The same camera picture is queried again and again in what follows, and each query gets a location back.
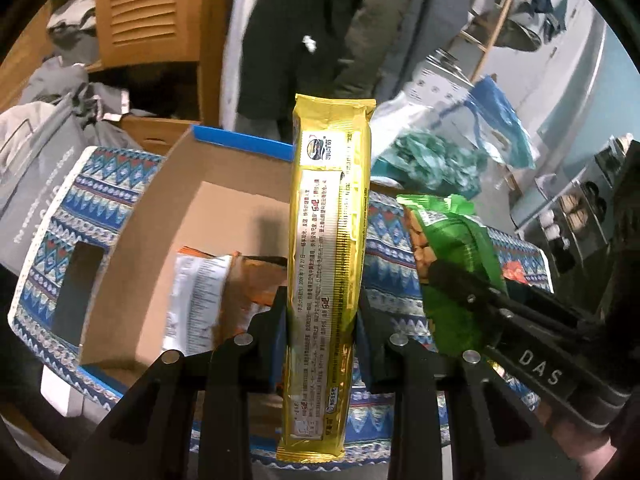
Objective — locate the grey shoe rack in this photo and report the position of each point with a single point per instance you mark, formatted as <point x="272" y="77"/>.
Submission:
<point x="575" y="219"/>

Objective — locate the large orange mushroom snack bag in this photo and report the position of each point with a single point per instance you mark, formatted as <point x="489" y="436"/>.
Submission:
<point x="214" y="298"/>

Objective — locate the dark hanging jacket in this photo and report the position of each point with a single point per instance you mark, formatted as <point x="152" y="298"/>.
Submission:
<point x="346" y="49"/>

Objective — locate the wooden louvered cabinet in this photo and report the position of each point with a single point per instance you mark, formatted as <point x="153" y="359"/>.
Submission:
<point x="175" y="46"/>

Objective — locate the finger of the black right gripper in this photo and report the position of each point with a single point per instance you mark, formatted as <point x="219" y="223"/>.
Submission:
<point x="530" y="302"/>

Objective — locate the red candy snack bag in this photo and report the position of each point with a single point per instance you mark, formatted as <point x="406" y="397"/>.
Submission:
<point x="514" y="271"/>

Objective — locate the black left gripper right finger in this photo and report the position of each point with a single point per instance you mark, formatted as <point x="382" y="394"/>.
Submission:
<point x="453" y="417"/>

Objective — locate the teal box with green paper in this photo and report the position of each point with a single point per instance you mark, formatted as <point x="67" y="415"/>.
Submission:
<point x="425" y="162"/>

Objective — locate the green nut snack bag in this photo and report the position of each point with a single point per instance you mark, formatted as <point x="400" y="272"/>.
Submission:
<point x="447" y="228"/>

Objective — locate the blue white plastic bag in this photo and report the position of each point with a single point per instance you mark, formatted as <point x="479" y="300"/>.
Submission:
<point x="476" y="116"/>

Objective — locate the grey tote bag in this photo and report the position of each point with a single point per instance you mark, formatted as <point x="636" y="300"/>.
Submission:
<point x="40" y="144"/>

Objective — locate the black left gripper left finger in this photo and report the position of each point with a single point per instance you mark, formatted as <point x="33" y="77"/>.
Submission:
<point x="147" y="435"/>

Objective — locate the long gold biscuit pack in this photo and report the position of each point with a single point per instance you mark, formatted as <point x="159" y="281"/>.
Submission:
<point x="326" y="247"/>

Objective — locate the patterned blue tablecloth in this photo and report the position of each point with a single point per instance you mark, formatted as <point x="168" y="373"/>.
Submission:
<point x="391" y="282"/>

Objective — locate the blue cardboard box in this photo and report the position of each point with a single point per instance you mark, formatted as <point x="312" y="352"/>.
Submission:
<point x="216" y="191"/>

